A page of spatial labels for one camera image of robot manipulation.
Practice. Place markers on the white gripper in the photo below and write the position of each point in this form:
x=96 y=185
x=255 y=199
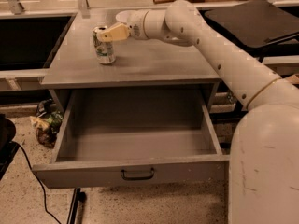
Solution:
x=136 y=24

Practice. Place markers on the black stand leg with caster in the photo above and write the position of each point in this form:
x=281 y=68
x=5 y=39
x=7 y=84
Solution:
x=78 y=197

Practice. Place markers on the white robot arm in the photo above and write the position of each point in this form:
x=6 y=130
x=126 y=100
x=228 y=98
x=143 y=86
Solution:
x=264 y=156

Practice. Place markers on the open grey top drawer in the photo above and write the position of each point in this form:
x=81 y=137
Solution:
x=105 y=131

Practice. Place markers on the green white 7up can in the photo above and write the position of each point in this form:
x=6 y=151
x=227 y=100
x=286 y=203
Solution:
x=104 y=50

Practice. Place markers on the black metal drawer handle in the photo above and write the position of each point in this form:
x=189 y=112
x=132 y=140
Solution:
x=137 y=175

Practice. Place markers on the black equipment at left edge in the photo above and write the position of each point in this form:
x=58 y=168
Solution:
x=8 y=147

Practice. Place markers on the white ceramic bowl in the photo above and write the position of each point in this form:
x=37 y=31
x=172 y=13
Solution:
x=122 y=16

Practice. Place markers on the grey cabinet with flat top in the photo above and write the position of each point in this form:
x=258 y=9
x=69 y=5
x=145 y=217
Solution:
x=138 y=62

